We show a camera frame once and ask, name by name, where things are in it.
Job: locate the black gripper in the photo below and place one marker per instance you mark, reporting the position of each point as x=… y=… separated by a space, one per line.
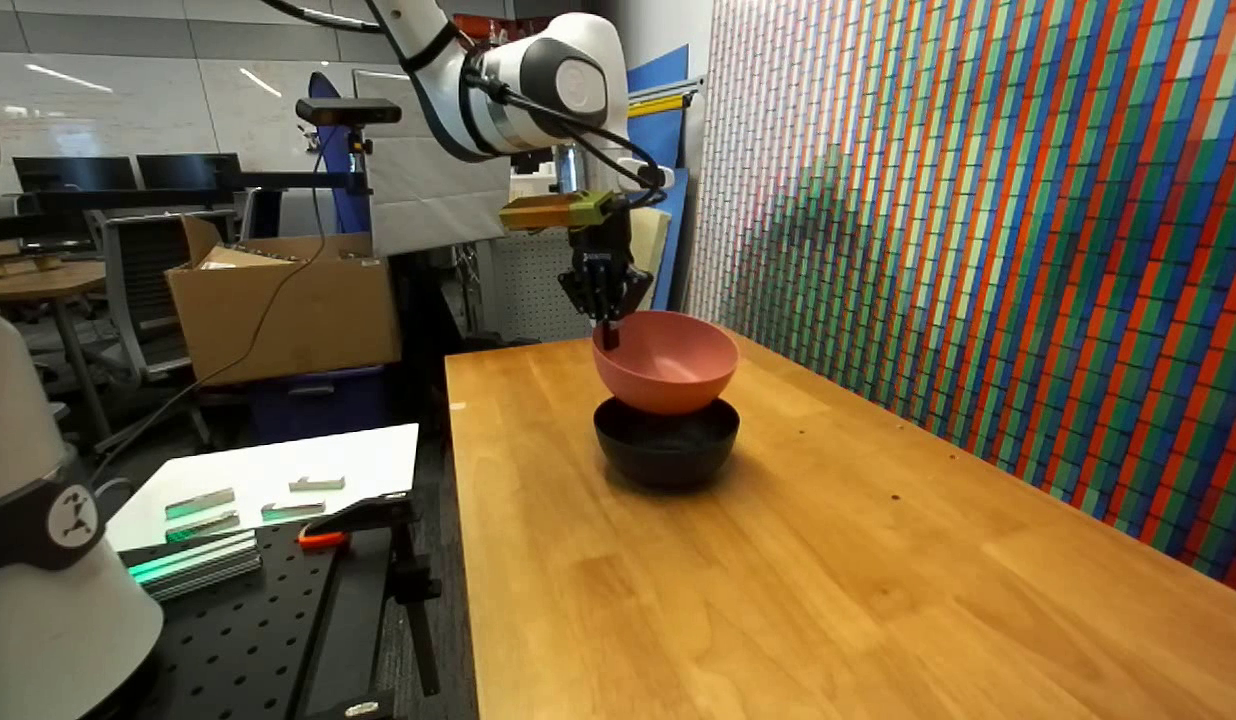
x=601 y=263

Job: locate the pink bowl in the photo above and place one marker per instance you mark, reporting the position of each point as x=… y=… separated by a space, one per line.
x=668 y=360

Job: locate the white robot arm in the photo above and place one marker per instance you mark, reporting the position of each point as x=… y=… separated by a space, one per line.
x=539 y=72

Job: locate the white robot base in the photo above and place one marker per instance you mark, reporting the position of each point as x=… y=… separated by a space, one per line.
x=31 y=562

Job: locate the black bowl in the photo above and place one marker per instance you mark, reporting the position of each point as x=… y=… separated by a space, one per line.
x=667 y=444

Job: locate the blue storage bin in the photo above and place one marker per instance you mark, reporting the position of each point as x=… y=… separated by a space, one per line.
x=318 y=400

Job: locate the brown cardboard box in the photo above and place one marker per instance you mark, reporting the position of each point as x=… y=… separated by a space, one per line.
x=281 y=304

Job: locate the black tripod stand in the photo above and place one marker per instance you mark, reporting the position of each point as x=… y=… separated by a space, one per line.
x=412 y=587

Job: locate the small grey green block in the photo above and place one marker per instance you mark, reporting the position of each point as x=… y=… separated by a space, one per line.
x=199 y=504
x=293 y=510
x=318 y=486

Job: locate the white flat board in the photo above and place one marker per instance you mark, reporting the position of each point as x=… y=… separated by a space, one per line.
x=281 y=473

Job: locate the black computer monitor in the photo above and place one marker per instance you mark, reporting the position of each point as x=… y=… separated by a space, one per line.
x=188 y=174
x=79 y=174

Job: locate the grey office chair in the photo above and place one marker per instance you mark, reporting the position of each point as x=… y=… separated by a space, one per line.
x=150 y=287

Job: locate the green white bar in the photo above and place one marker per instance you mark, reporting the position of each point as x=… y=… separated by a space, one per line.
x=199 y=557

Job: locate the black perforated breadboard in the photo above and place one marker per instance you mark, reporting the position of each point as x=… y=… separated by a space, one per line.
x=241 y=640

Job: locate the blue wall panel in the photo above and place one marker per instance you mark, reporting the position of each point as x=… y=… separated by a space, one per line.
x=660 y=146

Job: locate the black camera on stand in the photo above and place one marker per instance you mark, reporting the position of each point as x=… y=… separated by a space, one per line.
x=351 y=115

